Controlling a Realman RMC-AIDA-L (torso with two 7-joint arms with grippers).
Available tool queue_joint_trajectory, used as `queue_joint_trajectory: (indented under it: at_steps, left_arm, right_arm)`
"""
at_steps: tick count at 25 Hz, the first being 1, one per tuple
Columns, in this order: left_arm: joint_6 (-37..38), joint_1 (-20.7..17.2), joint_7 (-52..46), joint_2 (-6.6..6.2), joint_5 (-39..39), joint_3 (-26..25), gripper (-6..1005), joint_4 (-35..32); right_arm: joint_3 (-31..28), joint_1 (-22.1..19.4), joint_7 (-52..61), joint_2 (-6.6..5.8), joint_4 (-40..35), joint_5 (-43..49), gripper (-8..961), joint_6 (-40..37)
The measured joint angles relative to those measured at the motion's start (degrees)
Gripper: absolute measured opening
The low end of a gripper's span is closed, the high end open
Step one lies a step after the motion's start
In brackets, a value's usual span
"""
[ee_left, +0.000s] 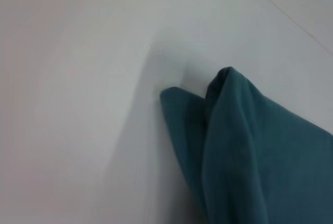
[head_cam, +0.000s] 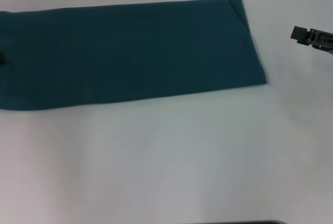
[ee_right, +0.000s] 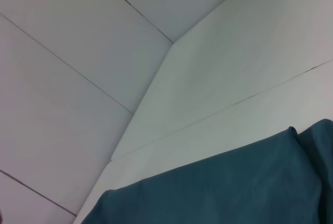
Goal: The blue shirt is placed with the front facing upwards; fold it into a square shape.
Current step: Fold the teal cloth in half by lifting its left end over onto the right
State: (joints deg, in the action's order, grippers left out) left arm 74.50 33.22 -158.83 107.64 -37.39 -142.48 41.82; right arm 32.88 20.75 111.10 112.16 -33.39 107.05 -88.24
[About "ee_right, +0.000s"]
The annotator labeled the teal t-shirt with FREE print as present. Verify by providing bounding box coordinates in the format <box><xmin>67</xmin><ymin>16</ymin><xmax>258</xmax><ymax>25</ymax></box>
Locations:
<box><xmin>78</xmin><ymin>118</ymin><xmax>333</xmax><ymax>224</ymax></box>

